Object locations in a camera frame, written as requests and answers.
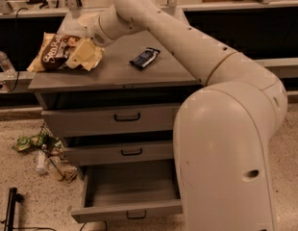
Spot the black stand on floor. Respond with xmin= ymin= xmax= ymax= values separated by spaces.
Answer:
xmin=3 ymin=187 xmax=24 ymax=231

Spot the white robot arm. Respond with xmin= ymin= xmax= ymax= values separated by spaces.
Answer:
xmin=78 ymin=0 xmax=287 ymax=231

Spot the grey drawer cabinet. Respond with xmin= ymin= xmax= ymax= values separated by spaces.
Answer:
xmin=28 ymin=7 xmax=205 ymax=178

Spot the grey open bottom drawer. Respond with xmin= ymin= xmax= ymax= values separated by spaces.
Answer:
xmin=71 ymin=159 xmax=182 ymax=223

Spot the green snack bag on floor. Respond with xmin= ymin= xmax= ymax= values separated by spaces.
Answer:
xmin=12 ymin=135 xmax=48 ymax=152

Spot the dark blue snack bar wrapper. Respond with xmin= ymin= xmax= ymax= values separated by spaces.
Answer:
xmin=130 ymin=47 xmax=161 ymax=70

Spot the brown sea salt chip bag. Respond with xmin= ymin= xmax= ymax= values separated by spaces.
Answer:
xmin=27 ymin=33 xmax=86 ymax=72

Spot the grey top drawer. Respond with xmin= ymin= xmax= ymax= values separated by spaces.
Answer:
xmin=42 ymin=103 xmax=179 ymax=138

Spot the clear plastic bottle on floor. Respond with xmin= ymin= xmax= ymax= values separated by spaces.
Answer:
xmin=36 ymin=150 xmax=46 ymax=175

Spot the clear water bottle at left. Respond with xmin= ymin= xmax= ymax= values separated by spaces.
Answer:
xmin=0 ymin=50 xmax=16 ymax=78

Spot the clear plastic cup on floor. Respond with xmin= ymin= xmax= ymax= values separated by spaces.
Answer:
xmin=44 ymin=157 xmax=63 ymax=181

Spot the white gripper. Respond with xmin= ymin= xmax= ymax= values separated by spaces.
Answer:
xmin=65 ymin=13 xmax=113 ymax=69

